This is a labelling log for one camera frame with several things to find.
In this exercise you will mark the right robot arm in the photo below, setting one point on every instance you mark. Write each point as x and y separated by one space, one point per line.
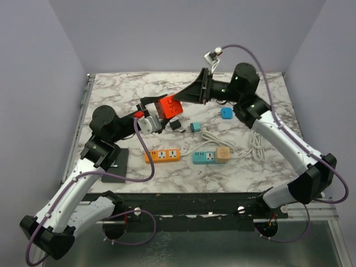
314 169

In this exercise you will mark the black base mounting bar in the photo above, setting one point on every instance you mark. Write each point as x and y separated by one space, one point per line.
183 212

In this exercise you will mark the teal power strip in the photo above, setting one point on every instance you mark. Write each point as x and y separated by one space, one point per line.
204 158

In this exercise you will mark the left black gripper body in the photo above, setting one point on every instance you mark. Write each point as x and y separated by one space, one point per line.
145 102

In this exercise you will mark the blue cube socket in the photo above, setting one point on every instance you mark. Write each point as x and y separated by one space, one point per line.
226 113

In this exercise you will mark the beige cube socket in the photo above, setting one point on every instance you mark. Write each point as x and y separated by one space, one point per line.
222 154

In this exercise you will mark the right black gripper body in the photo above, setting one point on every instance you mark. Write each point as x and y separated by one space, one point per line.
206 82

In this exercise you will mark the black charger with cable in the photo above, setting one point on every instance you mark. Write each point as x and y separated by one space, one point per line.
175 127

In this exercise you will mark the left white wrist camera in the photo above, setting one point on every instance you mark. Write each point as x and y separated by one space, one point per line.
149 124

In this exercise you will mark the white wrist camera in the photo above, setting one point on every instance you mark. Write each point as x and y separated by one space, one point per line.
212 58
149 124

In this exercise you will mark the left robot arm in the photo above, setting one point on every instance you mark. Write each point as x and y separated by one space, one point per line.
55 227

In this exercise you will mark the red cube socket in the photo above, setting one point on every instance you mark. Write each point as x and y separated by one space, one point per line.
168 108

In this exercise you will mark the small teal plug adapter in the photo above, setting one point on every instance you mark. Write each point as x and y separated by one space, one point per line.
195 127

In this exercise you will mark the orange power strip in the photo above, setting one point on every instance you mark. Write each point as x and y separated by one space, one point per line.
167 155

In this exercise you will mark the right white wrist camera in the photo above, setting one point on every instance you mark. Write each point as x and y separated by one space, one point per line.
212 58

